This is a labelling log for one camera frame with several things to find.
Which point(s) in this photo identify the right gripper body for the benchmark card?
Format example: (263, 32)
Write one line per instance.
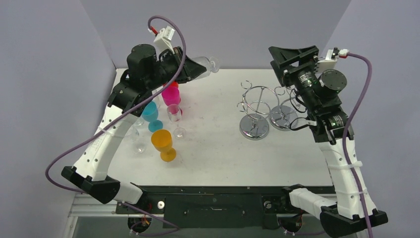
(295, 66)

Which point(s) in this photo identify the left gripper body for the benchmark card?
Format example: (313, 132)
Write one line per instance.
(172, 62)

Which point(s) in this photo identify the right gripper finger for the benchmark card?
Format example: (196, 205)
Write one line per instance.
(284, 56)
(281, 71)

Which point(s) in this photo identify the pink wine glass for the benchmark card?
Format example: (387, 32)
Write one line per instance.
(171, 95)

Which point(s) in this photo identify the tall chrome glass rack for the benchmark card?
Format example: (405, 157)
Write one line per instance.
(281, 116)

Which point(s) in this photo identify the blue wine glass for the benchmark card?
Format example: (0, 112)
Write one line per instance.
(150, 114)

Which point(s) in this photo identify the clear wine glass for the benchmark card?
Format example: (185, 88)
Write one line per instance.
(139, 122)

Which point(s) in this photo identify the red wine glass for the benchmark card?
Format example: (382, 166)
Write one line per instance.
(173, 84)

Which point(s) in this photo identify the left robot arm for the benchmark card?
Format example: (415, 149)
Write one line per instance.
(146, 72)

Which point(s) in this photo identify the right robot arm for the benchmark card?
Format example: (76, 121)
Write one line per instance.
(317, 85)

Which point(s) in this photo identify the chrome wine glass rack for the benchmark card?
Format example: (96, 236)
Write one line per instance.
(254, 125)

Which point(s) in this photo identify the orange wine glass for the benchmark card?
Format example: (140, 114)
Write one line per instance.
(162, 141)

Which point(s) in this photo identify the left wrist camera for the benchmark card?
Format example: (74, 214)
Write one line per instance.
(163, 38)

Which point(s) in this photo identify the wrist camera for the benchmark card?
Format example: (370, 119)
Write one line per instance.
(163, 38)
(330, 60)

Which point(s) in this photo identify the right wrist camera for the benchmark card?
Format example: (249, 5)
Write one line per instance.
(330, 60)

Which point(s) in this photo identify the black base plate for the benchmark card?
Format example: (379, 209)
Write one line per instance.
(215, 206)

